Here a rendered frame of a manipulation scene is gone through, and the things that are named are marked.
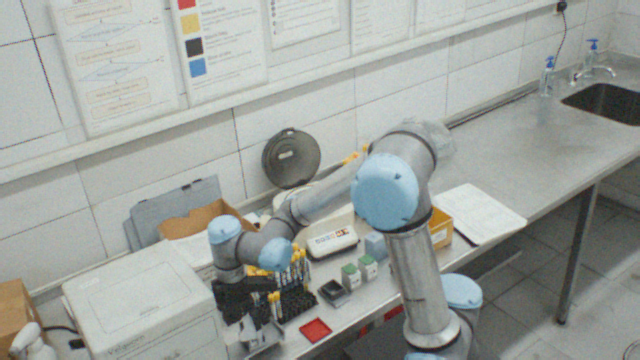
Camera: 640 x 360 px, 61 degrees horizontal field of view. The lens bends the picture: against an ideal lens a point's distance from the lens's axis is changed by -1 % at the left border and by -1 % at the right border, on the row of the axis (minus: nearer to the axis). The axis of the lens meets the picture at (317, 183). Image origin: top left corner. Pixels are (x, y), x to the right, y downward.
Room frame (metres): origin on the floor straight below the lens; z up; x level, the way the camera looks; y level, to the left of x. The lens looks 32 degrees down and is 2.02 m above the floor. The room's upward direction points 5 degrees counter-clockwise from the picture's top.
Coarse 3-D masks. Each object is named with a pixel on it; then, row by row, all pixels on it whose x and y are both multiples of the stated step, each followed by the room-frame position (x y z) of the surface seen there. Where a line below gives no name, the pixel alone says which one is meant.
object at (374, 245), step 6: (372, 234) 1.37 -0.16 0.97; (378, 234) 1.37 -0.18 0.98; (366, 240) 1.36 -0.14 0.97; (372, 240) 1.34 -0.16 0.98; (378, 240) 1.35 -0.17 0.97; (366, 246) 1.36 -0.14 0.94; (372, 246) 1.34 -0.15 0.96; (378, 246) 1.35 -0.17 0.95; (384, 246) 1.36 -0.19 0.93; (366, 252) 1.36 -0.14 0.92; (372, 252) 1.34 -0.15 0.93; (378, 252) 1.35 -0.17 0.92; (384, 252) 1.36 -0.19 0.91; (378, 258) 1.35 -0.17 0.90; (384, 258) 1.36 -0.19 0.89; (378, 264) 1.33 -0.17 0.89
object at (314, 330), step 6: (318, 318) 1.13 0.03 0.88; (306, 324) 1.11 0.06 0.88; (312, 324) 1.11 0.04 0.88; (318, 324) 1.11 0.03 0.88; (324, 324) 1.10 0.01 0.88; (300, 330) 1.09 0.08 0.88; (306, 330) 1.09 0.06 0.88; (312, 330) 1.09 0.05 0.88; (318, 330) 1.08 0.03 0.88; (324, 330) 1.08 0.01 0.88; (330, 330) 1.08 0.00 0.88; (306, 336) 1.06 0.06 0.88; (312, 336) 1.06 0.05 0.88; (318, 336) 1.06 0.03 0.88; (324, 336) 1.06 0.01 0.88; (312, 342) 1.04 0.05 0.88
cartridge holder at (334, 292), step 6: (330, 282) 1.24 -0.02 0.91; (336, 282) 1.24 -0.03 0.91; (318, 288) 1.24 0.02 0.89; (324, 288) 1.22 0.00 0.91; (330, 288) 1.24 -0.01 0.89; (336, 288) 1.23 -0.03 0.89; (342, 288) 1.21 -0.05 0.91; (324, 294) 1.21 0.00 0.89; (330, 294) 1.19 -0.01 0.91; (336, 294) 1.19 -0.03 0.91; (342, 294) 1.20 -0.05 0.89; (330, 300) 1.19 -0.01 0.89; (336, 300) 1.18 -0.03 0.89; (342, 300) 1.18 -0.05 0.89; (336, 306) 1.17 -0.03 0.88
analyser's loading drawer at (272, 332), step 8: (272, 320) 1.08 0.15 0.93; (264, 328) 1.07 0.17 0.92; (272, 328) 1.07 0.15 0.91; (280, 328) 1.05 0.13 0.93; (264, 336) 1.01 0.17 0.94; (272, 336) 1.04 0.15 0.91; (280, 336) 1.04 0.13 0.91; (232, 344) 1.02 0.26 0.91; (240, 344) 1.02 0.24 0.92; (248, 344) 0.99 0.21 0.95; (264, 344) 1.01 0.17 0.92; (272, 344) 1.02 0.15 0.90; (232, 352) 1.00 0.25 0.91; (240, 352) 0.99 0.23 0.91; (248, 352) 0.99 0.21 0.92; (256, 352) 0.99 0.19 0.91
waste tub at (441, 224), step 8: (432, 216) 1.50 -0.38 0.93; (440, 216) 1.47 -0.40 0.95; (448, 216) 1.44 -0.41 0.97; (432, 224) 1.50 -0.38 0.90; (440, 224) 1.39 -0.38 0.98; (448, 224) 1.41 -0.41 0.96; (432, 232) 1.38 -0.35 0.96; (440, 232) 1.39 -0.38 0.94; (448, 232) 1.41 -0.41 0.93; (432, 240) 1.38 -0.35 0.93; (440, 240) 1.40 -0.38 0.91; (448, 240) 1.41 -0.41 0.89; (440, 248) 1.40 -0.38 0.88
